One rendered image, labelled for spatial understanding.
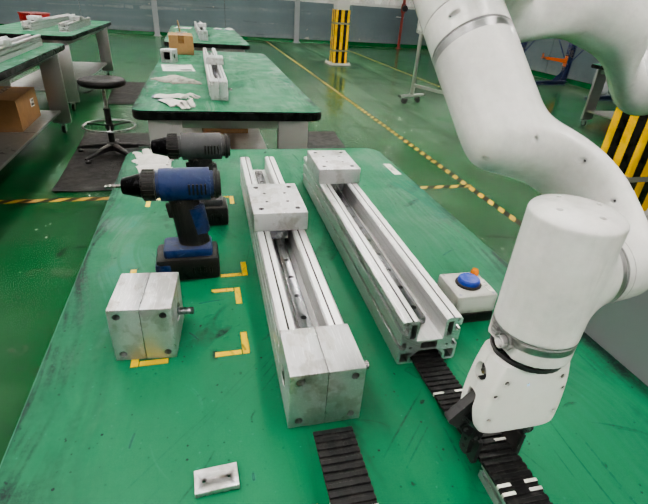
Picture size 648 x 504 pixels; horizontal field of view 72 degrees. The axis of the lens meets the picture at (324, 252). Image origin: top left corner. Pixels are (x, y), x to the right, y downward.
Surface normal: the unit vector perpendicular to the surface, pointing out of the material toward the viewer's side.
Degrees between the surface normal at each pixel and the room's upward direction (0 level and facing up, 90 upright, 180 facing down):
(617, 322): 90
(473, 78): 69
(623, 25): 103
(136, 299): 0
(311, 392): 90
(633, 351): 90
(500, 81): 52
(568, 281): 90
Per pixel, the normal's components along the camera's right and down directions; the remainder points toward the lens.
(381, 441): 0.07, -0.87
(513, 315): -0.88, 0.19
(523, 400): 0.22, 0.50
